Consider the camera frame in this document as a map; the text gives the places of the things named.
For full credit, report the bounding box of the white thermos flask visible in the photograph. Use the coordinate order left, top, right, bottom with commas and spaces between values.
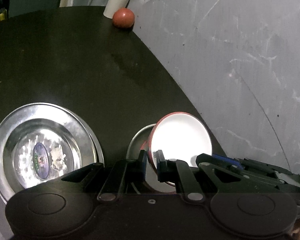
103, 0, 129, 19

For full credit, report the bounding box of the deep steel mixing bowl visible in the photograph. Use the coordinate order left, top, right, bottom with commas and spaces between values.
126, 124, 175, 194

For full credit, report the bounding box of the white bowl red rim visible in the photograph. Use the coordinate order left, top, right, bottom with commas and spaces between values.
147, 112, 212, 169

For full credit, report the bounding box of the red ball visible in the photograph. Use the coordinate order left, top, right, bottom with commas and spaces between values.
112, 8, 135, 28

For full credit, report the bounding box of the steel plate with sticker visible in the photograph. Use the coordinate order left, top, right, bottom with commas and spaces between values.
0, 102, 104, 203

